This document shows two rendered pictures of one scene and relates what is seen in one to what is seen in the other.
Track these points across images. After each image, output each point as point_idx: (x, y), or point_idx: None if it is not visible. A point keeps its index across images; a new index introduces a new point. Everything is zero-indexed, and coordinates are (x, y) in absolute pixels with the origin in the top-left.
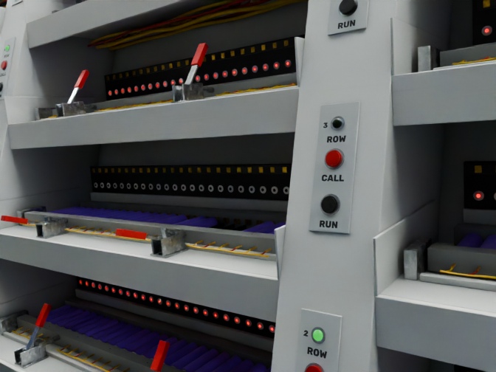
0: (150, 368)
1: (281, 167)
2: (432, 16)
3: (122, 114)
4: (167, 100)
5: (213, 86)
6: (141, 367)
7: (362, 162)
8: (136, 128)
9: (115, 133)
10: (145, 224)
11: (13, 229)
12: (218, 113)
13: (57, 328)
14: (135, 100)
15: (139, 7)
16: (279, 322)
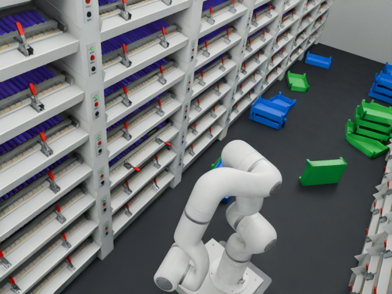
0: (147, 163)
1: None
2: None
3: (151, 126)
4: (143, 114)
5: (154, 105)
6: (144, 165)
7: (188, 109)
8: (153, 126)
9: (148, 130)
10: (147, 142)
11: (111, 179)
12: (170, 113)
13: (118, 184)
14: (134, 119)
15: (150, 99)
16: (179, 135)
